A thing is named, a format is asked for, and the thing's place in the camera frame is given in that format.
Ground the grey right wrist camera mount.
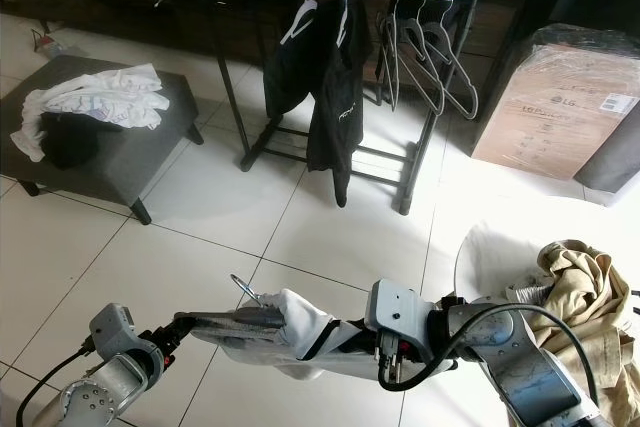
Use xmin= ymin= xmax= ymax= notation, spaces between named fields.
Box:
xmin=362 ymin=279 xmax=443 ymax=365

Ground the short black hanging garment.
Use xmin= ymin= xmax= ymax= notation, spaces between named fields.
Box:
xmin=262 ymin=7 xmax=330 ymax=119

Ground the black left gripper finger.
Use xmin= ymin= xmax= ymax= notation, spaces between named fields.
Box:
xmin=177 ymin=320 xmax=286 ymax=335
xmin=175 ymin=309 xmax=286 ymax=322

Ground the white plastic hanger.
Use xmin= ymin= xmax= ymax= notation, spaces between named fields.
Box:
xmin=335 ymin=0 xmax=353 ymax=48
xmin=279 ymin=0 xmax=320 ymax=47

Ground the white printed garment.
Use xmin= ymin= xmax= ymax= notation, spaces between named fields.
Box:
xmin=9 ymin=61 xmax=172 ymax=164

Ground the black crumpled garment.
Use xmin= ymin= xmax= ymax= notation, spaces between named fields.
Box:
xmin=44 ymin=111 xmax=107 ymax=171

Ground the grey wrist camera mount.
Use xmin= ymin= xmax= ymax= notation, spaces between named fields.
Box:
xmin=362 ymin=279 xmax=443 ymax=365
xmin=89 ymin=301 xmax=162 ymax=364

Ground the round white table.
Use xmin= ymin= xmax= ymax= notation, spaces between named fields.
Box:
xmin=452 ymin=217 xmax=640 ymax=427

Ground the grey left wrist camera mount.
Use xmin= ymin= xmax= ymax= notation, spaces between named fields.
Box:
xmin=89 ymin=301 xmax=162 ymax=364

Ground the grey plastic hanger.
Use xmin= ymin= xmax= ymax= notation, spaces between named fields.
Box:
xmin=389 ymin=0 xmax=447 ymax=114
xmin=417 ymin=0 xmax=482 ymax=121
xmin=374 ymin=0 xmax=402 ymax=109

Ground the blue white pack red top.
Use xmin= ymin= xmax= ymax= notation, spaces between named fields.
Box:
xmin=37 ymin=31 xmax=73 ymax=60

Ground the wrapped brown cardboard box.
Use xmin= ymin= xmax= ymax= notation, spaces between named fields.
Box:
xmin=471 ymin=24 xmax=640 ymax=182

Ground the beige garment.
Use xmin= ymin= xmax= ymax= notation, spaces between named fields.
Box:
xmin=534 ymin=239 xmax=640 ymax=420

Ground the dark grey ottoman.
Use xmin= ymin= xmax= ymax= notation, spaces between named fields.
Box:
xmin=0 ymin=55 xmax=204 ymax=227

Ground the dark wooden sideboard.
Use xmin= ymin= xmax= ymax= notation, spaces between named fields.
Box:
xmin=0 ymin=0 xmax=521 ymax=59

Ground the long black printed garment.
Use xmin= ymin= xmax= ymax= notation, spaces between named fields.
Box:
xmin=304 ymin=2 xmax=372 ymax=211

